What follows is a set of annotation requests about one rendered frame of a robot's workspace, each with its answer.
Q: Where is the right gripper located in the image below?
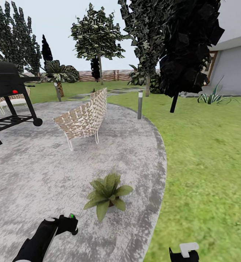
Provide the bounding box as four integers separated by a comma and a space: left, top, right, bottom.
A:
169, 248, 199, 262

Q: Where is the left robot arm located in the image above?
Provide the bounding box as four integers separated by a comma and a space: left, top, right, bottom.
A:
12, 207, 83, 262

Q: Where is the insectifuge atomizer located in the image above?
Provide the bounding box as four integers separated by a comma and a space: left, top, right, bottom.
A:
72, 216, 79, 236

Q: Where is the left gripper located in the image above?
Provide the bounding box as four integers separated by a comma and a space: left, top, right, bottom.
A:
59, 214, 78, 233

